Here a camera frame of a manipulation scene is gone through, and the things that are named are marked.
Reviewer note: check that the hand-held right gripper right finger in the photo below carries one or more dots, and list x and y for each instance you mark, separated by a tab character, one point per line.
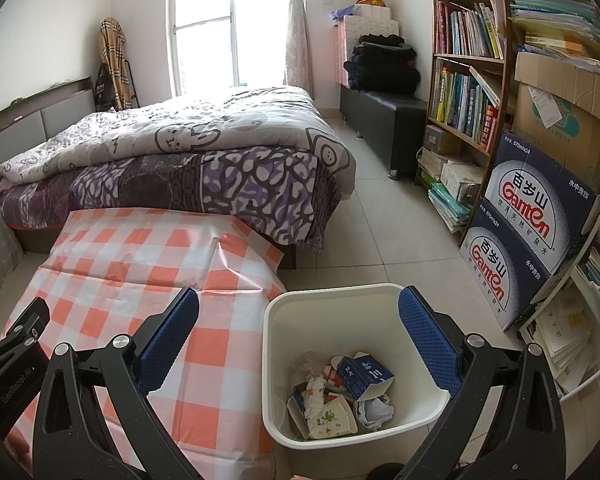
430	345

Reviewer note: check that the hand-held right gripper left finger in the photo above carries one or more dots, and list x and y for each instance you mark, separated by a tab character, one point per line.
170	340

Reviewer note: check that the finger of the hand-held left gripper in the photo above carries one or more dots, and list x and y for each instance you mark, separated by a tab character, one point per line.
22	325

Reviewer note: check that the blue carton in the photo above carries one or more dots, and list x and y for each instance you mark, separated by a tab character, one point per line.
365	372

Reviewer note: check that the white paper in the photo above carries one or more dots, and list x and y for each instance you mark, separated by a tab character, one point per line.
375	410

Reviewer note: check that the white trash bin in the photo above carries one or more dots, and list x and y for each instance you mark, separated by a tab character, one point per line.
330	310

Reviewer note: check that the white tissue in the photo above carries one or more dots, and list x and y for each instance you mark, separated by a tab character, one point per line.
316	395

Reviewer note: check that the white carton with green print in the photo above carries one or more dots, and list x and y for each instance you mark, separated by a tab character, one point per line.
330	420

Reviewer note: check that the blue water bottle box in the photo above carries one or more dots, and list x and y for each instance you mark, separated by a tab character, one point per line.
500	270
530	195

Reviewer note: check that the orange white checked tablecloth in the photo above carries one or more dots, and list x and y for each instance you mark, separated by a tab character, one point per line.
105	260

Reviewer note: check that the stack of white papers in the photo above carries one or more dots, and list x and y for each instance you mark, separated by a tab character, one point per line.
565	335

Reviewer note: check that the pile of books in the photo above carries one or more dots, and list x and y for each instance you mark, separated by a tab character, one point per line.
450	205

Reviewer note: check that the purple patterned blanket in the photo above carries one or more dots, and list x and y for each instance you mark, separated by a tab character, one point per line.
230	185

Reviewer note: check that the grey bed headboard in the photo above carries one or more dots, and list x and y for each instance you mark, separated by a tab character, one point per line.
55	115

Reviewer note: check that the white cartoon print quilt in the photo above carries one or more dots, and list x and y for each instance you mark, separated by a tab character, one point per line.
205	120

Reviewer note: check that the black bench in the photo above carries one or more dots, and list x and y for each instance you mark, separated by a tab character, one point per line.
380	120

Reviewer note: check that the brown cardboard box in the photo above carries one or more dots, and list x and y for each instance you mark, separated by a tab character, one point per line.
570	145

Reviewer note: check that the row of books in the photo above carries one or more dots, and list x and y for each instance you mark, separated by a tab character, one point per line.
460	102
467	30

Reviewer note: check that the black bag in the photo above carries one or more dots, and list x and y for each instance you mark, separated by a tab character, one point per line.
105	90

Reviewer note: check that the pile of black clothes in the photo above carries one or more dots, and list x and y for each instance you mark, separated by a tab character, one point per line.
380	67

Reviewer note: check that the plaid coat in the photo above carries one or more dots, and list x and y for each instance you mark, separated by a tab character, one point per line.
112	55

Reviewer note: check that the wooden bookshelf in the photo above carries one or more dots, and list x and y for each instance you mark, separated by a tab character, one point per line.
467	58

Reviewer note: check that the window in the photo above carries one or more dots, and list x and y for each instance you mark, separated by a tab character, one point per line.
205	30

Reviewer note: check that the lace curtain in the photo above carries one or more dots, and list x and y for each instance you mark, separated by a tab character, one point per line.
296	50

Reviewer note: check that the pack of toilet paper rolls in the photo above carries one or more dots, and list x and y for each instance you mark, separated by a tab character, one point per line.
367	22

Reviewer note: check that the stack of paper folders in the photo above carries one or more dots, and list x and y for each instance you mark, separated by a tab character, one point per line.
555	15

